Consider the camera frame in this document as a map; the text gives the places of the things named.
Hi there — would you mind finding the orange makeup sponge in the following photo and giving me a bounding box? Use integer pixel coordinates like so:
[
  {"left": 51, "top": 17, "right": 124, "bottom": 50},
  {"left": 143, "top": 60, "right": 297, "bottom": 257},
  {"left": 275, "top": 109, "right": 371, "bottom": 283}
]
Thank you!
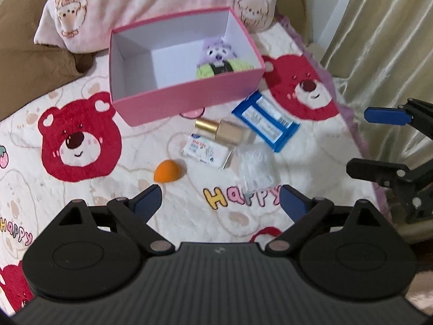
[{"left": 153, "top": 160, "right": 182, "bottom": 183}]

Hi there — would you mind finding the clear cotton swab bag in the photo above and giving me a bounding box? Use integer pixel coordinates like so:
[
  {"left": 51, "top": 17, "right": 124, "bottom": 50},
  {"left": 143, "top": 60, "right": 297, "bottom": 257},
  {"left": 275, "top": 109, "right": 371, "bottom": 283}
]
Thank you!
[{"left": 236, "top": 143, "right": 280, "bottom": 194}]

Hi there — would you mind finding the white tissue pack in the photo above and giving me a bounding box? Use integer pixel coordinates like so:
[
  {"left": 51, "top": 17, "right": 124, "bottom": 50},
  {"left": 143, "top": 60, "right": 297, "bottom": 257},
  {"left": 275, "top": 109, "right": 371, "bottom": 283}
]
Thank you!
[{"left": 181, "top": 134, "right": 231, "bottom": 170}]

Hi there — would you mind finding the gold cap foundation bottle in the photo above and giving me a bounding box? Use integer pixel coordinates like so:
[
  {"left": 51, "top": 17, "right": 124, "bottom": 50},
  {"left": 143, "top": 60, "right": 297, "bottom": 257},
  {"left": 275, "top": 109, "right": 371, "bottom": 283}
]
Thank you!
[{"left": 195, "top": 118, "right": 250, "bottom": 146}]

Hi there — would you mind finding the beige curtain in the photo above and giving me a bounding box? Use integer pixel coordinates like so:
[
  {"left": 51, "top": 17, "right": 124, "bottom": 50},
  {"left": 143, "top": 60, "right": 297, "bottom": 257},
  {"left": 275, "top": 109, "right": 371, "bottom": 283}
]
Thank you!
[{"left": 322, "top": 0, "right": 432, "bottom": 168}]

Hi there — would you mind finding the bear print bed sheet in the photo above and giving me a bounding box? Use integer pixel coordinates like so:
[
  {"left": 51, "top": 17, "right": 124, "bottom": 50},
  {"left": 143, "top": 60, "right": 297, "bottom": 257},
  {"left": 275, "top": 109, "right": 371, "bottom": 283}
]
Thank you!
[{"left": 1, "top": 17, "right": 389, "bottom": 315}]

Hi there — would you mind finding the blue wet wipes pack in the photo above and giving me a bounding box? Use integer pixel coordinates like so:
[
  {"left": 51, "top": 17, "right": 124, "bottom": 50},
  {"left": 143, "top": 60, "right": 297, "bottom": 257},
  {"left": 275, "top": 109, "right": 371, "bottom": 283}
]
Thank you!
[{"left": 231, "top": 90, "right": 300, "bottom": 153}]

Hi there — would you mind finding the pink cardboard box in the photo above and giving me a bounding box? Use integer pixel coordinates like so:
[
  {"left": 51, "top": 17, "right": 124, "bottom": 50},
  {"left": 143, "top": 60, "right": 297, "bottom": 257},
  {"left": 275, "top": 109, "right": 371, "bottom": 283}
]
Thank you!
[{"left": 109, "top": 7, "right": 265, "bottom": 126}]

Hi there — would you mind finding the beige bed headboard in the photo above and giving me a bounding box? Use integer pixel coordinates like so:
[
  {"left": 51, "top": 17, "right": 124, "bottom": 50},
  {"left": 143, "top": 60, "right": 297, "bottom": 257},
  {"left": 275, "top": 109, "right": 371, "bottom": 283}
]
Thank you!
[{"left": 276, "top": 0, "right": 311, "bottom": 46}]

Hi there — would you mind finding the purple plush toy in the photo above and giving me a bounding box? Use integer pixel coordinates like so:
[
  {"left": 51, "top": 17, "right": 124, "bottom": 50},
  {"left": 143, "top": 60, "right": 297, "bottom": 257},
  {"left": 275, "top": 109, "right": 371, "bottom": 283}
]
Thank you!
[{"left": 198, "top": 38, "right": 237, "bottom": 67}]

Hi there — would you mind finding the brown pillow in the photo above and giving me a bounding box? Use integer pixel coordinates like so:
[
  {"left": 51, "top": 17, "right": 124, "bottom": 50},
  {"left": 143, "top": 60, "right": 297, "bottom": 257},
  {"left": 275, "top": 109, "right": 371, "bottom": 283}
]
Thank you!
[{"left": 1, "top": 0, "right": 95, "bottom": 120}]

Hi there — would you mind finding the pink cartoon blanket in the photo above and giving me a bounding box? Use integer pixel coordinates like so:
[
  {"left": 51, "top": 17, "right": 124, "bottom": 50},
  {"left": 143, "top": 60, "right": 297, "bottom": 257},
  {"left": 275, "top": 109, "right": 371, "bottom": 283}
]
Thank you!
[{"left": 34, "top": 0, "right": 277, "bottom": 54}]

